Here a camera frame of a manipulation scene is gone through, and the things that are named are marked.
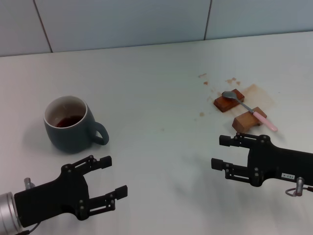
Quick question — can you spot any right gripper silver plug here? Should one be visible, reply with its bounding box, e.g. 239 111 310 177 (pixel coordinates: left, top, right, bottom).
295 177 306 197

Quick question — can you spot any pink handled metal spoon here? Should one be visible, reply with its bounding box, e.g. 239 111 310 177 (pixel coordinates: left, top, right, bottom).
222 91 279 133

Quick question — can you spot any gripper silver plug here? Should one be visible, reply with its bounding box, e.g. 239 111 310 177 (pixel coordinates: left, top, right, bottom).
295 177 306 197
23 177 35 190

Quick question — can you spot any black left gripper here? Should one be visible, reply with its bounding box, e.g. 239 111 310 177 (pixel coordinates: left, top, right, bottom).
14 155 129 227

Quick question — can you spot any light brown wooden block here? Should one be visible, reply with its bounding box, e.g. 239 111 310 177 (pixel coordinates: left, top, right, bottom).
232 106 267 135

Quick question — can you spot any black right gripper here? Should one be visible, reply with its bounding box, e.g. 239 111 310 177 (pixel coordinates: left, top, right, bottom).
211 133 313 187

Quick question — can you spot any dark brown wooden block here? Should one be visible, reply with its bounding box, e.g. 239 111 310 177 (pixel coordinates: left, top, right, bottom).
213 89 246 114

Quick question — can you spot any left gripper silver plug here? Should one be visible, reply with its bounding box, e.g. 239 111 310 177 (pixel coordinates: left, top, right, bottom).
23 177 35 190

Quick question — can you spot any right gripper looped cable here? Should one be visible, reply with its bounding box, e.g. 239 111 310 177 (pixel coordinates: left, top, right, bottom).
284 186 313 198

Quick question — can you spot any grey ceramic cup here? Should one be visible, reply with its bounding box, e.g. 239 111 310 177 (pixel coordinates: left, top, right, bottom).
44 95 110 154

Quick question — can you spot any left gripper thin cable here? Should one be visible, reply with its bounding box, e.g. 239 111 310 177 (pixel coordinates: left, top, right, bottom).
22 222 40 234

